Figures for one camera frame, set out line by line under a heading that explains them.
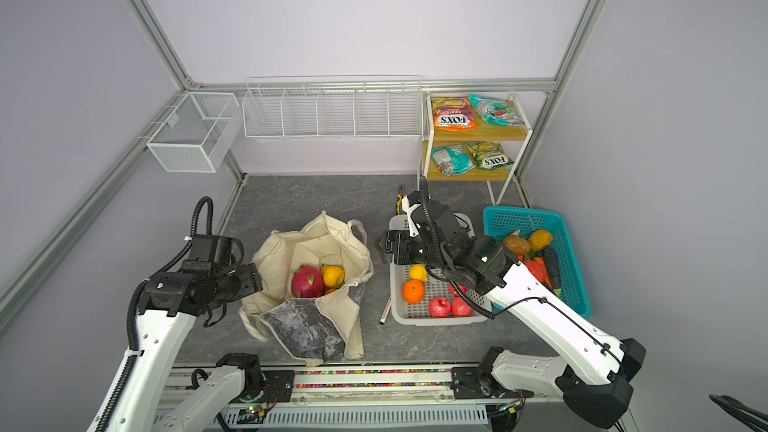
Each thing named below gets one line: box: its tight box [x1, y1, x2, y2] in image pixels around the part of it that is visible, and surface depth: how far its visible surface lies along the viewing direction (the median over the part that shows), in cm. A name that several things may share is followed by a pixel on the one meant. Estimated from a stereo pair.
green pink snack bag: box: [469, 95, 526, 127], surface depth 88 cm
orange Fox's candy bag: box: [431, 97, 478, 132], surface depth 88 cm
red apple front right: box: [451, 295, 475, 317], surface depth 82 cm
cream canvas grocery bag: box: [239, 211, 374, 365], surface depth 75 cm
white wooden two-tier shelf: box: [418, 94, 533, 205], surface depth 91 cm
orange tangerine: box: [402, 279, 425, 305], surface depth 86 cm
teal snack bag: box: [431, 144, 476, 177], surface depth 101 cm
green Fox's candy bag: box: [464, 141, 515, 171], surface depth 103 cm
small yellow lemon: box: [409, 264, 429, 283], surface depth 91 cm
